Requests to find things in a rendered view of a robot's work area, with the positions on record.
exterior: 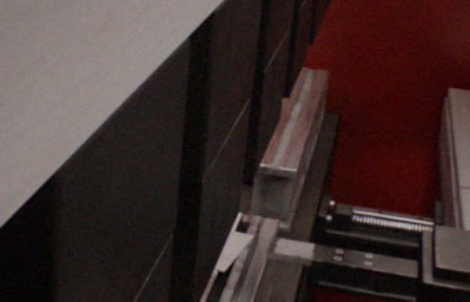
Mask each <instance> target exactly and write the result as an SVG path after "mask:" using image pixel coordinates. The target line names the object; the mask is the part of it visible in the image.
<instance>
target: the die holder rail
mask: <svg viewBox="0 0 470 302"><path fill-rule="evenodd" d="M328 75H329V70H309V68H305V67H303V68H302V71H301V72H300V75H299V77H298V79H297V80H296V83H295V87H294V89H293V91H292V93H291V95H290V97H289V98H283V101H282V107H281V113H280V120H279V124H278V126H277V128H276V129H275V131H274V135H273V136H272V138H271V142H270V144H269V146H268V148H267V150H266V152H265V154H264V156H263V160H262V162H261V165H260V166H259V168H258V171H257V173H256V175H255V176H254V186H253V199H252V206H251V208H250V210H249V212H248V216H251V217H253V216H261V217H265V218H270V219H275V220H279V233H284V234H288V233H289V230H290V226H291V223H292V221H293V218H294V215H295V208H296V206H297V203H298V200H299V198H300V193H301V191H302V188H303V183H304V180H305V177H306V173H307V170H308V168H309V165H310V162H311V155H312V152H313V150H314V147H315V144H316V140H317V137H318V135H319V129H320V127H321V122H322V119H323V114H324V108H325V103H326V92H327V80H328Z"/></svg>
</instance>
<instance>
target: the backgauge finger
mask: <svg viewBox="0 0 470 302"><path fill-rule="evenodd" d="M266 258H269V259H273V260H279V261H283V262H287V263H296V264H301V265H305V266H314V267H319V268H327V269H332V270H337V271H342V272H345V273H354V274H363V275H368V276H373V277H377V278H382V279H390V280H394V281H400V282H404V283H413V284H416V302H470V231H469V230H464V229H458V228H454V227H449V226H434V227H433V231H432V230H426V229H423V230H422V231H421V235H420V242H419V246H418V250H417V259H416V261H414V260H409V259H404V258H392V257H386V256H382V255H377V254H372V253H364V252H359V251H354V250H345V249H341V248H335V247H328V246H322V245H318V244H316V245H315V244H313V243H308V242H296V241H291V240H286V239H281V238H277V237H271V242H270V244H269V249H268V251H267V255H266Z"/></svg>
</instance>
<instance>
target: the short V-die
mask: <svg viewBox="0 0 470 302"><path fill-rule="evenodd" d="M242 217H243V214H241V216H240V217H239V219H238V224H237V226H236V228H235V230H234V231H235V232H238V233H245V234H248V235H251V236H254V239H253V240H252V241H251V242H249V244H248V245H247V246H246V248H245V249H243V250H242V251H241V253H240V254H239V255H238V257H237V258H236V259H235V260H234V261H233V262H232V264H231V266H229V267H228V269H227V270H226V271H225V272H224V273H223V272H220V271H217V272H216V273H213V275H212V276H211V279H210V281H209V282H208V285H207V286H206V291H205V293H204V294H203V297H202V299H201V302H238V296H239V294H240V291H241V289H242V287H243V283H244V281H245V279H246V277H247V272H248V269H249V266H250V264H251V262H252V260H253V256H254V252H255V249H256V247H257V245H258V243H259V234H260V227H261V221H262V217H261V216H253V219H252V221H251V222H246V221H242Z"/></svg>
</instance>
